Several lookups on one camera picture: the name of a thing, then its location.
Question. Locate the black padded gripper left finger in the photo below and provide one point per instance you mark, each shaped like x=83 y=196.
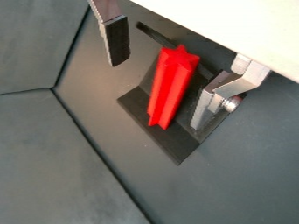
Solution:
x=114 y=30

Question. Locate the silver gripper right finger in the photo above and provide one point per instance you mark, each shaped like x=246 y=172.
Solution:
x=220 y=94

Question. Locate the red star prism peg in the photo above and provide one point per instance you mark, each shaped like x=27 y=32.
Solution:
x=175 y=68

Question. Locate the black curved fixture stand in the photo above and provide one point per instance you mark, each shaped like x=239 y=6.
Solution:
x=179 y=139

